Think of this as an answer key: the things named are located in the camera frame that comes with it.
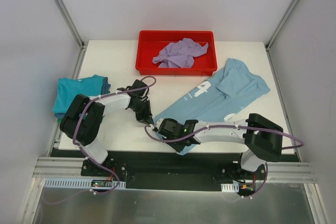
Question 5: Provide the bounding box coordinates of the right white cable duct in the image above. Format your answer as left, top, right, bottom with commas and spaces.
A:
220, 183, 239, 193

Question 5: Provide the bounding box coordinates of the lavender t-shirt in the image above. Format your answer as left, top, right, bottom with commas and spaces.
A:
152, 38, 209, 68

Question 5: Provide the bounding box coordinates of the dark blue folded t-shirt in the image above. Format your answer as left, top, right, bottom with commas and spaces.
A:
54, 77, 112, 120

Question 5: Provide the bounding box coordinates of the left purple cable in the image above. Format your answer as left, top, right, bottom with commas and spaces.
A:
72, 76, 157, 167

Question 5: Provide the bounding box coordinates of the right aluminium frame post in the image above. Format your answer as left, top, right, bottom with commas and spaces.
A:
264, 0, 318, 51

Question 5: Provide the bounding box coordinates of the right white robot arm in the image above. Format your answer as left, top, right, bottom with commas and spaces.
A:
152, 113, 283, 179

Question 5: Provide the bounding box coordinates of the left white cable duct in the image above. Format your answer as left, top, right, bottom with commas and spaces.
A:
44, 178, 126, 190

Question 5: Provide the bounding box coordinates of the teal folded t-shirt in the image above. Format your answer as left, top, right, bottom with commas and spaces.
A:
52, 75, 106, 113

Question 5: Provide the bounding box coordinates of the light blue t-shirt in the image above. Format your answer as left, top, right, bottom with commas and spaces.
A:
153, 57, 271, 156

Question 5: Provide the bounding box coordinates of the white cable duct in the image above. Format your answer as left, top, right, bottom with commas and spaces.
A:
220, 183, 239, 193
44, 178, 126, 190

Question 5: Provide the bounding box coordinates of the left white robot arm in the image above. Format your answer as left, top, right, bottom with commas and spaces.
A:
59, 79, 154, 176

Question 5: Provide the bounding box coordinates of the aluminium frame post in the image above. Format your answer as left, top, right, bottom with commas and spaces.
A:
264, 0, 318, 51
54, 0, 85, 49

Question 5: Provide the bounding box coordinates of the aluminium front rail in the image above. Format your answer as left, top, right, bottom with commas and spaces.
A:
33, 157, 317, 184

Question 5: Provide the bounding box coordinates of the red plastic bin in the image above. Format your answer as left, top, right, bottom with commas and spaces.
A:
135, 30, 217, 76

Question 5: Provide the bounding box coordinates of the left aluminium frame post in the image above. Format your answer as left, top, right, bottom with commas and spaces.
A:
54, 0, 85, 49

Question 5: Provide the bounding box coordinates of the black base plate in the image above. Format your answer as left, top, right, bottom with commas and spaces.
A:
49, 148, 271, 190

